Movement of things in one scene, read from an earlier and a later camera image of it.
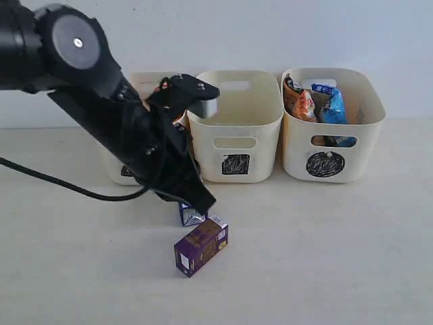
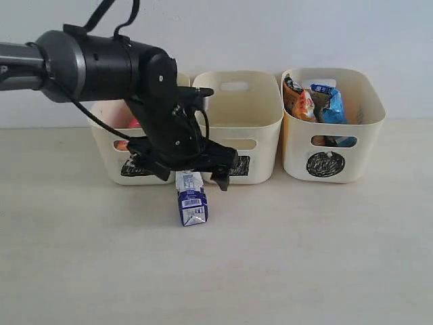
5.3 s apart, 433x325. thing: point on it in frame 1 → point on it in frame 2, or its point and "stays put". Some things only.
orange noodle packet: [298, 102] stays put
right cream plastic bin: [327, 152] stays put
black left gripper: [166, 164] → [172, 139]
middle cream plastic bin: [239, 142] stays put
